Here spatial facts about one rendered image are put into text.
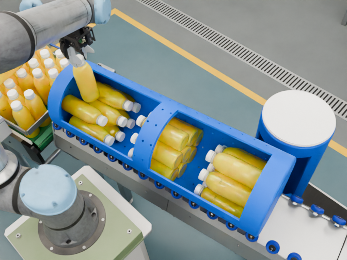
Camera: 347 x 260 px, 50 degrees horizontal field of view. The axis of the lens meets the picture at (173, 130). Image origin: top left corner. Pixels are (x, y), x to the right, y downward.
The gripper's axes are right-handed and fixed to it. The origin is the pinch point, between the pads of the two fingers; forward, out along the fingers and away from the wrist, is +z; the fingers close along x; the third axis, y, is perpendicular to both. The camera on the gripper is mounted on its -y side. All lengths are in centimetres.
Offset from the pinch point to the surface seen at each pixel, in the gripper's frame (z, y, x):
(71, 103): 20.0, -4.9, -6.0
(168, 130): 15.0, 35.9, -0.2
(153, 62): 132, -68, 122
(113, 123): 26.8, 10.4, -1.5
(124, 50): 132, -100, 121
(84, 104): 19.8, -0.3, -3.7
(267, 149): 11, 68, 7
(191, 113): 11.2, 40.2, 7.5
